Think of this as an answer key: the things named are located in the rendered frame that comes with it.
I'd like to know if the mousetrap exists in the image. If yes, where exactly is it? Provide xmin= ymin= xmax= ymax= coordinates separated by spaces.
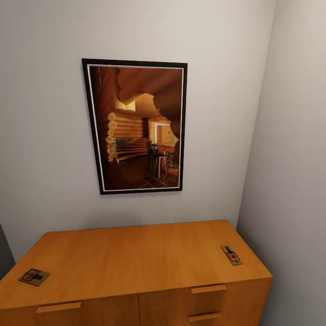
xmin=221 ymin=245 xmax=243 ymax=266
xmin=18 ymin=268 xmax=50 ymax=287

